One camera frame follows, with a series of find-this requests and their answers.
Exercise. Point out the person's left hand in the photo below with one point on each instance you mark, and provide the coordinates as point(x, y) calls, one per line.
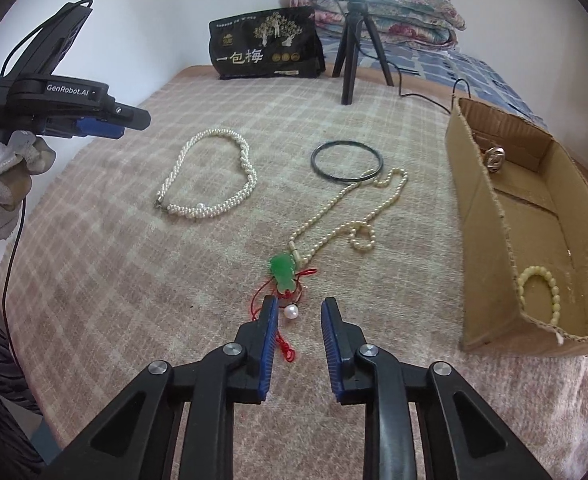
point(4, 175)

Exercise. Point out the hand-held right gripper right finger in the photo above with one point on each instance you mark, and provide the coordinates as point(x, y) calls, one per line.
point(331, 350)

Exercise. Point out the blue patterned bed sheet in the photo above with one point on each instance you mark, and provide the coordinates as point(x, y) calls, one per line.
point(444, 67)

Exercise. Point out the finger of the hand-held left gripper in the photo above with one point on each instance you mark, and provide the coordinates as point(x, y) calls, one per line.
point(99, 128)
point(134, 117)

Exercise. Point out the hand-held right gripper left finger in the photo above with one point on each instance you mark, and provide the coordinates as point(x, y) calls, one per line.
point(270, 350)

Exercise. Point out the folded floral quilt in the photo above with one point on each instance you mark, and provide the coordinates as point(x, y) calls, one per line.
point(414, 10)

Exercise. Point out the black bangle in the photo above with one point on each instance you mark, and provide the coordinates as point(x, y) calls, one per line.
point(313, 161)

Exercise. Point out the black tripod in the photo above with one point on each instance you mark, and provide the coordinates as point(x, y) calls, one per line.
point(350, 60)

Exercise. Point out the cardboard box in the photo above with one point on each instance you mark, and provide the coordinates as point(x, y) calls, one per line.
point(479, 260)

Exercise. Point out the silver ornament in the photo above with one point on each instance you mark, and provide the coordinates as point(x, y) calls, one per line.
point(494, 159)

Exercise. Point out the black snack bag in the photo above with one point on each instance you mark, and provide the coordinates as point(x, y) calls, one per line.
point(266, 45)

